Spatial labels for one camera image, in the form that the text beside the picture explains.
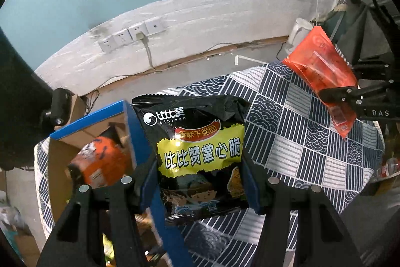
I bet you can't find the red snack packet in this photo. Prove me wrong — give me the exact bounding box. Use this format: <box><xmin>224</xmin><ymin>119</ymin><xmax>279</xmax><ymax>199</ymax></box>
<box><xmin>283</xmin><ymin>26</ymin><xmax>360</xmax><ymax>139</ymax></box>

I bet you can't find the orange snack packet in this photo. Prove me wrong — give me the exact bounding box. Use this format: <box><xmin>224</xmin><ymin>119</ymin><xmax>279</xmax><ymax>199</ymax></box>
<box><xmin>67</xmin><ymin>126</ymin><xmax>135</xmax><ymax>188</ymax></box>

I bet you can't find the clear plastic bottle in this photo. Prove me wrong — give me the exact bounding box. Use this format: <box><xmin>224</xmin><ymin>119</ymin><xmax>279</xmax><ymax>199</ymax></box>
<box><xmin>375</xmin><ymin>157</ymin><xmax>400</xmax><ymax>180</ymax></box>

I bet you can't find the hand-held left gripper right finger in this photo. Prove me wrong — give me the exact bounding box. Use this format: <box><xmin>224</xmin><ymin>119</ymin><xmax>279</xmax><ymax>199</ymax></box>
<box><xmin>240</xmin><ymin>151</ymin><xmax>363</xmax><ymax>267</ymax></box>

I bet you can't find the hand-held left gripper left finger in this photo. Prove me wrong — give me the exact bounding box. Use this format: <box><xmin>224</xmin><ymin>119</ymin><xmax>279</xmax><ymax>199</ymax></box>
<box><xmin>40</xmin><ymin>157</ymin><xmax>160</xmax><ymax>267</ymax></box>

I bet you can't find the black round mount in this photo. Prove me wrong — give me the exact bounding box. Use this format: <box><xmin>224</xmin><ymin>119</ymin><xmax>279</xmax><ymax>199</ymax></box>
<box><xmin>40</xmin><ymin>88</ymin><xmax>76</xmax><ymax>127</ymax></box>

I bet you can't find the checked navy white cloth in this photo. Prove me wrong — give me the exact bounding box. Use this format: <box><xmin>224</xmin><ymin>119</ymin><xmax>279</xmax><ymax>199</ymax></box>
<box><xmin>34</xmin><ymin>62</ymin><xmax>385</xmax><ymax>267</ymax></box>

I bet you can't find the black monitor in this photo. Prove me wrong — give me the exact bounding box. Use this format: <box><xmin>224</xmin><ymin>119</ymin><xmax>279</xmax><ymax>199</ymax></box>
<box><xmin>0</xmin><ymin>26</ymin><xmax>54</xmax><ymax>169</ymax></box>

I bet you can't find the black snack packet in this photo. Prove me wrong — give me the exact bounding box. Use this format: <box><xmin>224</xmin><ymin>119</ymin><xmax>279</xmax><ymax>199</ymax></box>
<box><xmin>131</xmin><ymin>93</ymin><xmax>251</xmax><ymax>225</ymax></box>

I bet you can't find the white electric kettle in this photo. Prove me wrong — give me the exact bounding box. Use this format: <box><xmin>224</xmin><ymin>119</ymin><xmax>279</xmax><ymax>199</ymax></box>
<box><xmin>286</xmin><ymin>18</ymin><xmax>313</xmax><ymax>52</ymax></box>

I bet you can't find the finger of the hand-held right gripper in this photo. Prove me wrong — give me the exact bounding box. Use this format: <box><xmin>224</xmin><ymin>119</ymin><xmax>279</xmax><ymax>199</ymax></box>
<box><xmin>318</xmin><ymin>85</ymin><xmax>361</xmax><ymax>105</ymax></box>
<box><xmin>350</xmin><ymin>58</ymin><xmax>395</xmax><ymax>80</ymax></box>

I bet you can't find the blue cardboard box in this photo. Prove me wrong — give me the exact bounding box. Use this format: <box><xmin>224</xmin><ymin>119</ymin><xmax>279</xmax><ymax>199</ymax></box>
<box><xmin>48</xmin><ymin>100</ymin><xmax>194</xmax><ymax>267</ymax></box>

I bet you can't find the white wall power strip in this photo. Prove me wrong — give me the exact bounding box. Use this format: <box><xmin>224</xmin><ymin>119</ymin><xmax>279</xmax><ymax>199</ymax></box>
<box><xmin>89</xmin><ymin>32</ymin><xmax>163</xmax><ymax>92</ymax></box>

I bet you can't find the white wall socket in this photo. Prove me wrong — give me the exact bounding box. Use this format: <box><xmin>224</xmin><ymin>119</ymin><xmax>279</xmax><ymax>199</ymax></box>
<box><xmin>128</xmin><ymin>24</ymin><xmax>147</xmax><ymax>41</ymax></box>
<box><xmin>145</xmin><ymin>18</ymin><xmax>166</xmax><ymax>34</ymax></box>
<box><xmin>98</xmin><ymin>36</ymin><xmax>117</xmax><ymax>52</ymax></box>
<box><xmin>114</xmin><ymin>29</ymin><xmax>132</xmax><ymax>47</ymax></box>

